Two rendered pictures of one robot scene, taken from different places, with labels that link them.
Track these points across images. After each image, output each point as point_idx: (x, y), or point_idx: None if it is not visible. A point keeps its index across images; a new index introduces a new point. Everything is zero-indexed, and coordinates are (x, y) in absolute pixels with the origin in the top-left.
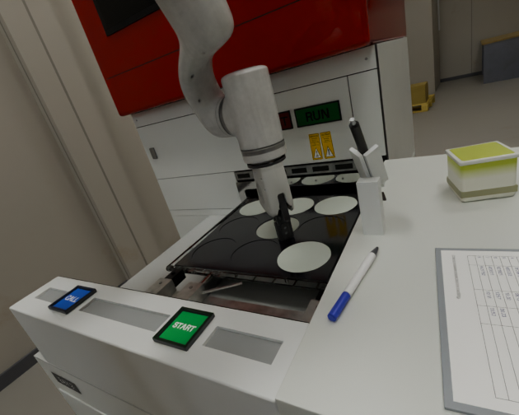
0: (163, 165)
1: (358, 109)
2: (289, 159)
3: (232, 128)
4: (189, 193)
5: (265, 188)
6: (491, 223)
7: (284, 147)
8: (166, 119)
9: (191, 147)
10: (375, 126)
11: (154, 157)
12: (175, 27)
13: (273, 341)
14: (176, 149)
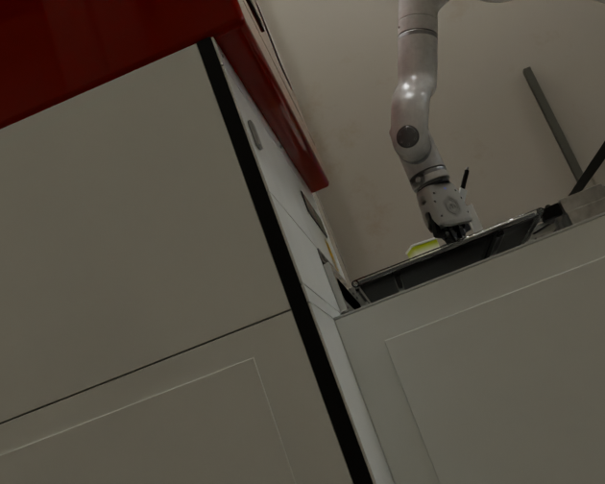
0: (268, 171)
1: (326, 234)
2: (328, 257)
3: (434, 147)
4: (305, 255)
5: (461, 196)
6: None
7: None
8: (252, 108)
9: (281, 177)
10: (335, 254)
11: (260, 143)
12: (435, 71)
13: None
14: (272, 162)
